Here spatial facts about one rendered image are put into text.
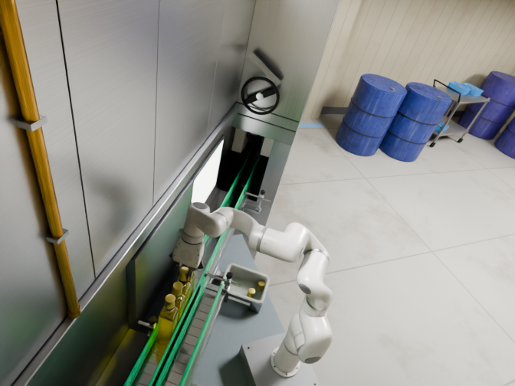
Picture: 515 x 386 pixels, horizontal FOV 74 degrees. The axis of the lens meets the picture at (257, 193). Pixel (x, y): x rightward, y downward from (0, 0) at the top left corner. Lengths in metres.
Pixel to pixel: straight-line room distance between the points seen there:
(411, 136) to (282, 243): 4.17
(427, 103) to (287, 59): 3.28
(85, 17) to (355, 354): 2.56
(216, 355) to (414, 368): 1.72
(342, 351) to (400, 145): 3.20
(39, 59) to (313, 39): 1.40
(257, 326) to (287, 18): 1.47
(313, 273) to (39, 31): 0.88
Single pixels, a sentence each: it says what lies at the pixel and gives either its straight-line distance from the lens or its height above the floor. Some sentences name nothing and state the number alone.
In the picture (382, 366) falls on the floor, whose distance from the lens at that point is 2.85.
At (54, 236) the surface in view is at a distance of 0.76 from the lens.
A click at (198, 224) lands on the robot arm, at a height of 1.42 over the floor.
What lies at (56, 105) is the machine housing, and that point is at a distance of 0.67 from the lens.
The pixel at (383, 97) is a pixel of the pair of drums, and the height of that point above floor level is 0.86.
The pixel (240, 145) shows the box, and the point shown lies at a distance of 2.25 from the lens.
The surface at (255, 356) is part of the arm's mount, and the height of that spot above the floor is 0.83.
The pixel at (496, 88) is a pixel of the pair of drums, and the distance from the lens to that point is 7.22.
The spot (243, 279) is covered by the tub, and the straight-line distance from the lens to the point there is 1.84.
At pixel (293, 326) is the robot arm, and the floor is 1.11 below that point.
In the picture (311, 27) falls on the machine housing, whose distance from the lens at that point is 1.81.
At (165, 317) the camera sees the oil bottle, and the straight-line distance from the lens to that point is 1.33.
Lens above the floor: 2.24
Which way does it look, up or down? 38 degrees down
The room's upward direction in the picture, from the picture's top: 16 degrees clockwise
